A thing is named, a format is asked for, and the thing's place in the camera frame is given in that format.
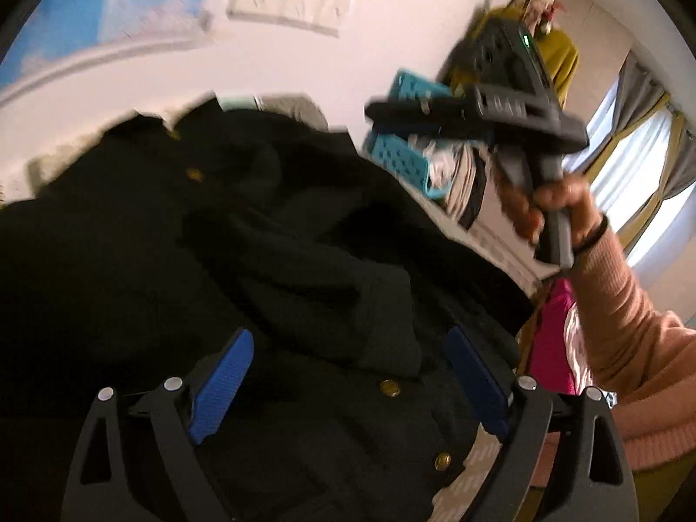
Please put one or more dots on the person's right hand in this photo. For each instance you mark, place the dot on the person's right hand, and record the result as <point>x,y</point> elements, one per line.
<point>528,212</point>

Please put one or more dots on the lower teal plastic basket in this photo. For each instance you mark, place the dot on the lower teal plastic basket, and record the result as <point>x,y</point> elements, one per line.
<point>395,155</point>

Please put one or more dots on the white wall socket strip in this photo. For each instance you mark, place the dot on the white wall socket strip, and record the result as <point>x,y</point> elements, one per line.
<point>322,16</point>

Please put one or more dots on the black coat with gold buttons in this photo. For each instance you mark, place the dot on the black coat with gold buttons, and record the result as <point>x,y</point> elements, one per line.
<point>158,243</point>

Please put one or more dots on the yellow hanging garment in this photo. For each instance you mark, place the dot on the yellow hanging garment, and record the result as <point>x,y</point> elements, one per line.
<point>558,52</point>

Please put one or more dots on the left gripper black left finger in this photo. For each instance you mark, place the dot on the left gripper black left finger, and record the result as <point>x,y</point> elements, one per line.
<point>136,456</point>

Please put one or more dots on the magenta pink cloth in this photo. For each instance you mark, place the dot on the magenta pink cloth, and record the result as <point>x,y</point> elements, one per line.
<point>547,362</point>

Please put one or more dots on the teal plastic basket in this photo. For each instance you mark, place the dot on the teal plastic basket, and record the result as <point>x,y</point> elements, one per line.
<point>395,155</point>
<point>407,85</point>

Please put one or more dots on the grey and yellow curtain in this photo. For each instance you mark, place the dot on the grey and yellow curtain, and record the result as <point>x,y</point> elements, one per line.
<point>641,158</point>

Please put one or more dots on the pink sleeved right forearm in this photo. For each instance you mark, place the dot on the pink sleeved right forearm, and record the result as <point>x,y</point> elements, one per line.
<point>644,356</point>

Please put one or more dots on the patterned beige teal bedsheet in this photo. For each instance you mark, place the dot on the patterned beige teal bedsheet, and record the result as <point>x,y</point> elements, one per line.
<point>491,235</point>

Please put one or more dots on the colourful wall map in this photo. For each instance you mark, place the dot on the colourful wall map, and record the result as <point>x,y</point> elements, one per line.
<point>60,28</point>

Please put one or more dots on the upper teal plastic basket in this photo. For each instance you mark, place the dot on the upper teal plastic basket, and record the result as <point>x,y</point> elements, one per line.
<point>407,85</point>

